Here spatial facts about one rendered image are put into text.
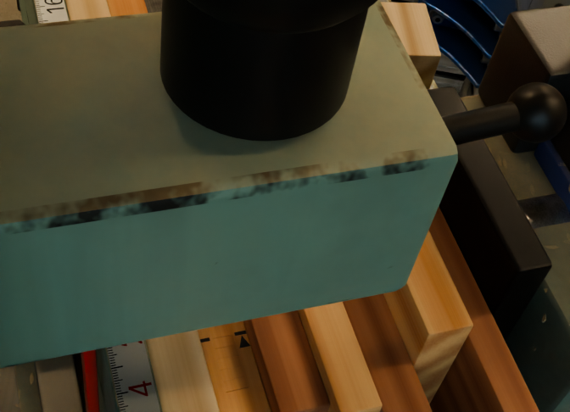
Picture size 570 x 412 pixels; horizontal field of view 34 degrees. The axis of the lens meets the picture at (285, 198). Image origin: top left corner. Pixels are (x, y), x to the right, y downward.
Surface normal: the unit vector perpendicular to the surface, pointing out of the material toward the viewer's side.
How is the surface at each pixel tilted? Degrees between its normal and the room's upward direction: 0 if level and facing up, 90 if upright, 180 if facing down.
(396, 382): 0
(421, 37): 0
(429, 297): 0
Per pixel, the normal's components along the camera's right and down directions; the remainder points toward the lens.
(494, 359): 0.13, -0.61
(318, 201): 0.29, 0.77
